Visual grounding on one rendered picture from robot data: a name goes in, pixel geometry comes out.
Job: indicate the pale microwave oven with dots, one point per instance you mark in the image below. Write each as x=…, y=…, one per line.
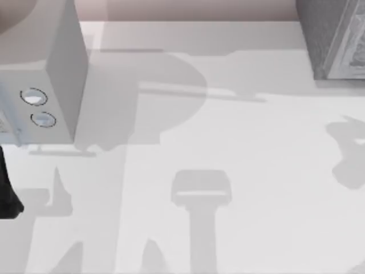
x=60, y=71

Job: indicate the small microwave knob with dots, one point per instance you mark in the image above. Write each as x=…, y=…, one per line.
x=43, y=119

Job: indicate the large microwave knob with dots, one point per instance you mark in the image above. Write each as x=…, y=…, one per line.
x=33, y=97

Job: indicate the grey cabinet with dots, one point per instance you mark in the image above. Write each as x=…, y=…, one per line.
x=330, y=34

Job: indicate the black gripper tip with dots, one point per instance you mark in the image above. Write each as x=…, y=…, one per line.
x=7, y=197

